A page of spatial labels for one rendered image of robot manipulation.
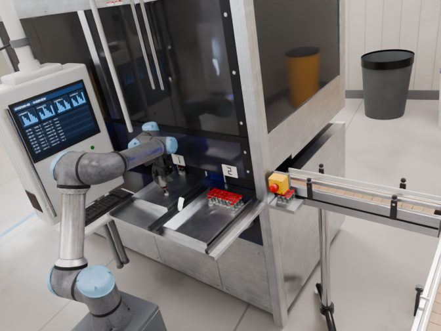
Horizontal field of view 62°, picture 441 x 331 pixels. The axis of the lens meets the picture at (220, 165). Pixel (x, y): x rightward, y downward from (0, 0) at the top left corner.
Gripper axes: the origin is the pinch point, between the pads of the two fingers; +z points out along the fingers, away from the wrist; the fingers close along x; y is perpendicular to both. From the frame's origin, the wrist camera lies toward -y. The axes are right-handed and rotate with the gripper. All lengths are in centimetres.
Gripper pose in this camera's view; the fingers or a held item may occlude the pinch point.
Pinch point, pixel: (163, 186)
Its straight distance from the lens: 194.3
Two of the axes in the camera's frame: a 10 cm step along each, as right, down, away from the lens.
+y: 7.9, 1.7, -5.8
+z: 1.6, 8.7, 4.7
